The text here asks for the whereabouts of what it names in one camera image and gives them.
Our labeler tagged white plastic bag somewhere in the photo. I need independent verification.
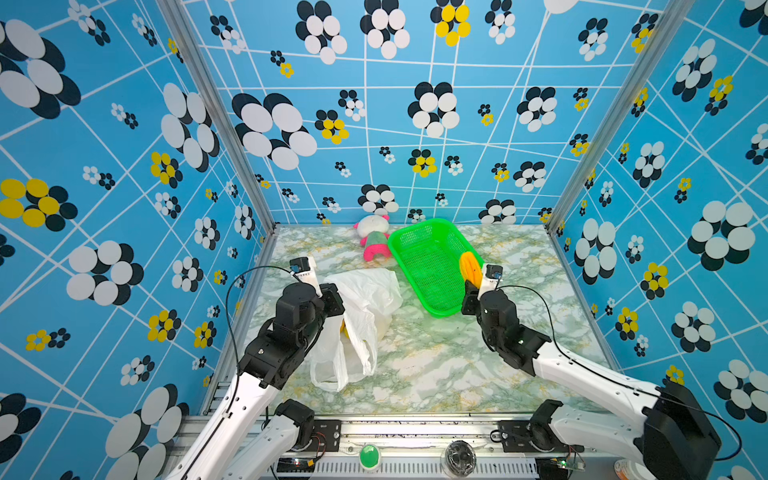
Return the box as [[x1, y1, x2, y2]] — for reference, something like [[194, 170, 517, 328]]
[[308, 268, 403, 392]]

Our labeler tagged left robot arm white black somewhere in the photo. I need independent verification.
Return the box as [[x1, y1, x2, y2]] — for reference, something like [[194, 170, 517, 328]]
[[167, 282, 344, 479]]

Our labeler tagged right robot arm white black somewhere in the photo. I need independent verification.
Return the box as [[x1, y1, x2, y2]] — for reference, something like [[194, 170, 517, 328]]
[[461, 282, 722, 479]]

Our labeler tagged green plastic mesh basket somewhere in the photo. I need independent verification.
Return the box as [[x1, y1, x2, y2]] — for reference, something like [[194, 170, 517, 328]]
[[388, 218, 484, 318]]

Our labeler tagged pink white plush toy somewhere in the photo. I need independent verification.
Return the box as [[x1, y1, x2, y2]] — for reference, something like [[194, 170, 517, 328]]
[[353, 214, 392, 262]]

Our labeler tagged round silver knob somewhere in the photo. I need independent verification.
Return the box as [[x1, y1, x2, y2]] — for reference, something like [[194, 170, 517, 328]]
[[441, 440, 477, 479]]

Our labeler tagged green push button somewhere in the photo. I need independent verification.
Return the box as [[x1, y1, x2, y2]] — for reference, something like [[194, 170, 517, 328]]
[[358, 444, 382, 472]]

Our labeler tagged white orange container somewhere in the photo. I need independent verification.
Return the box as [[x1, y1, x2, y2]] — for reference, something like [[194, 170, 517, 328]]
[[614, 459, 648, 480]]

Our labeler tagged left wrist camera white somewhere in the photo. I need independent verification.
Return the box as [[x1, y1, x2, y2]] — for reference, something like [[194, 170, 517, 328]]
[[289, 255, 322, 297]]

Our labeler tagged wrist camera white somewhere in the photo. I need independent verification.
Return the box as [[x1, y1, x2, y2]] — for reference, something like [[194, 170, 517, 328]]
[[478, 263, 504, 298], [289, 255, 322, 297]]

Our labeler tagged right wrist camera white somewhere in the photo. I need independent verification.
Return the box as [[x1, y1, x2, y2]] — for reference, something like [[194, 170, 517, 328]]
[[478, 263, 504, 298]]

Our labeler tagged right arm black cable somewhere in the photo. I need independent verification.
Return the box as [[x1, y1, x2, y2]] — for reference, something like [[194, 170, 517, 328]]
[[497, 284, 744, 463]]

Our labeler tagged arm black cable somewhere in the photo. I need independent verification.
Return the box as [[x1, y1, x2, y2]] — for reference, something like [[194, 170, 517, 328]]
[[497, 284, 744, 463], [224, 265, 295, 421]]

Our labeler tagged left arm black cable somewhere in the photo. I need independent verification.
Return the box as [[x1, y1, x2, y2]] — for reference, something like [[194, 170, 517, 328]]
[[224, 265, 295, 421]]

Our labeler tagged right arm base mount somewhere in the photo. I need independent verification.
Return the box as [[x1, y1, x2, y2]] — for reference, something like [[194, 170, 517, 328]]
[[489, 400, 584, 453]]

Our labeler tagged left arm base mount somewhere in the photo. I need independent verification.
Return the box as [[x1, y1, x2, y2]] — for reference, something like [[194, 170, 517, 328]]
[[274, 399, 342, 453]]

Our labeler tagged aluminium front rail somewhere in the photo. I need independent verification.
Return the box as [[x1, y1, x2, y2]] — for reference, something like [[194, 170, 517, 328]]
[[179, 413, 685, 480]]

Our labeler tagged aluminium frame post left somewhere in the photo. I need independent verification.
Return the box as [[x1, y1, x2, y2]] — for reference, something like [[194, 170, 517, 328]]
[[157, 0, 276, 238]]

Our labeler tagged aluminium frame post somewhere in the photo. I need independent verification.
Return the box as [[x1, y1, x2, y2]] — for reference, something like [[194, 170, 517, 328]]
[[546, 0, 695, 236], [157, 0, 276, 238]]

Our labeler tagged aluminium frame post right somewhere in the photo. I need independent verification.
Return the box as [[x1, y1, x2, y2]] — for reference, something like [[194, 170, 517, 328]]
[[546, 0, 695, 236]]

